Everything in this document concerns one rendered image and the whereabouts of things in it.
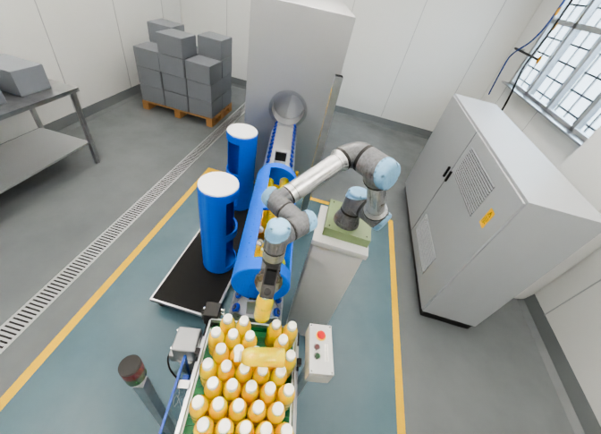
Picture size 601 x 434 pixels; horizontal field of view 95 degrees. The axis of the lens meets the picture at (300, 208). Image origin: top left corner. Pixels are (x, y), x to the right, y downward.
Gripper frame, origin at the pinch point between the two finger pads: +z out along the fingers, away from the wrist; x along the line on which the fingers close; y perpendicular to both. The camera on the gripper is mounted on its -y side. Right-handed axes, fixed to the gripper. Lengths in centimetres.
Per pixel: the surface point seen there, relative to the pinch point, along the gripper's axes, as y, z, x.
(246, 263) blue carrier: 20.2, 11.3, 10.5
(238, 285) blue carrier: 16.8, 24.5, 13.1
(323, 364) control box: -15.3, 22.4, -27.0
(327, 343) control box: -6.7, 22.4, -29.3
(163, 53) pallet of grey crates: 379, 39, 190
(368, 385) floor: 12, 133, -89
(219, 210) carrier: 82, 42, 38
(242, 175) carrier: 164, 70, 36
